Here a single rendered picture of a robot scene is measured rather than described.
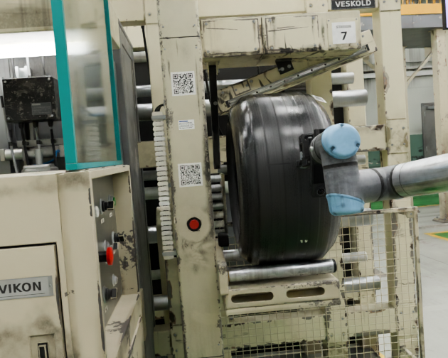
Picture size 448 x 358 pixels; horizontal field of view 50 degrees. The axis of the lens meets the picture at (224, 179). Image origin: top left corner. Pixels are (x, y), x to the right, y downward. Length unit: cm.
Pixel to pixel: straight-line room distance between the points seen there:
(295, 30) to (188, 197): 77
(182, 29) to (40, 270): 95
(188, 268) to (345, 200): 70
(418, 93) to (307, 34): 1022
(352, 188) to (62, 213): 58
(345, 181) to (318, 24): 100
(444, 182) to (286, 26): 107
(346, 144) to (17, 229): 65
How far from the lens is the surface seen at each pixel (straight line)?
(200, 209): 155
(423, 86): 1223
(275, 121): 143
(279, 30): 189
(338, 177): 104
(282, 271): 154
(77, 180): 87
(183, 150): 154
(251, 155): 138
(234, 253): 179
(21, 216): 90
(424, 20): 796
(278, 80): 199
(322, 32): 193
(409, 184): 106
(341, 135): 103
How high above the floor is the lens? 128
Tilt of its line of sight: 3 degrees down
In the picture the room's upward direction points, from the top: 4 degrees counter-clockwise
